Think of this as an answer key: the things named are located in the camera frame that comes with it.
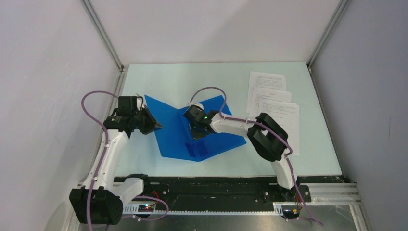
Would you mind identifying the blue plastic folder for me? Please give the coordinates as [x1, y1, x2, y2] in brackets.
[145, 95, 247, 162]

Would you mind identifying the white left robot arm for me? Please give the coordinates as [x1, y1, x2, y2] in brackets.
[69, 95, 162, 226]

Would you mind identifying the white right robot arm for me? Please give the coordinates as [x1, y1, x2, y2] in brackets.
[183, 104, 299, 201]

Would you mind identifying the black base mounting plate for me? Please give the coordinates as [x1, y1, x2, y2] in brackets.
[115, 176, 313, 213]

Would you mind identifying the left controller board with leds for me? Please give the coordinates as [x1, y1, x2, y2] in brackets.
[137, 204, 155, 213]

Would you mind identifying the controller board with leds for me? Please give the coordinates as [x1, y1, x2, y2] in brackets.
[282, 208, 300, 219]
[137, 204, 155, 213]

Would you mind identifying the right controller board with leds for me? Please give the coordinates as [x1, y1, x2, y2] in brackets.
[282, 208, 300, 219]

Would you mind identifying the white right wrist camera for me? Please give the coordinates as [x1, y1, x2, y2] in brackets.
[188, 102, 204, 110]

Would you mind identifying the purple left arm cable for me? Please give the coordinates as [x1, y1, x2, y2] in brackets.
[81, 90, 169, 231]

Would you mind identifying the grey slotted cable duct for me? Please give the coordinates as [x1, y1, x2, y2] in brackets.
[122, 204, 284, 216]

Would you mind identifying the left aluminium frame post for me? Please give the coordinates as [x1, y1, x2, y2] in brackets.
[80, 0, 124, 72]

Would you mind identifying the aluminium frame post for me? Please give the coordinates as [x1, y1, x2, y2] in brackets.
[307, 0, 352, 72]
[80, 0, 124, 72]

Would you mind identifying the right aluminium frame post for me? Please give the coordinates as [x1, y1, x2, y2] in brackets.
[307, 0, 352, 72]

